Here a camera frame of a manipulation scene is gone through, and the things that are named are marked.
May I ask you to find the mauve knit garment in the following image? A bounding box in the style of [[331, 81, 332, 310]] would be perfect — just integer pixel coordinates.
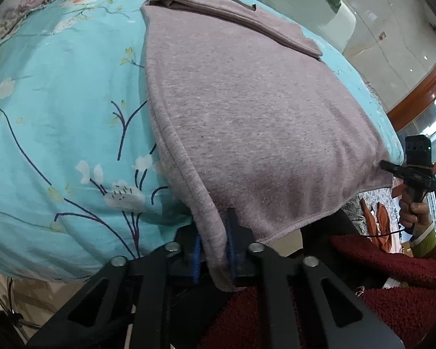
[[142, 0, 392, 291]]

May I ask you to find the person's right hand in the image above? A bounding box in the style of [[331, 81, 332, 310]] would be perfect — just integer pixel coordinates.
[[399, 188, 434, 239]]

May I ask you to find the red knit sweater sleeve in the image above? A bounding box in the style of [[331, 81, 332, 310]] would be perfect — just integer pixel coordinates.
[[199, 220, 436, 349]]

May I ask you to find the turquoise floral bed sheet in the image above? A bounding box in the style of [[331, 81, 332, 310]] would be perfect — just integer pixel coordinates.
[[0, 0, 404, 282]]

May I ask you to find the wooden door frame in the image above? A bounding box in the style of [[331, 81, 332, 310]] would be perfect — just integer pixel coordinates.
[[387, 64, 436, 131]]

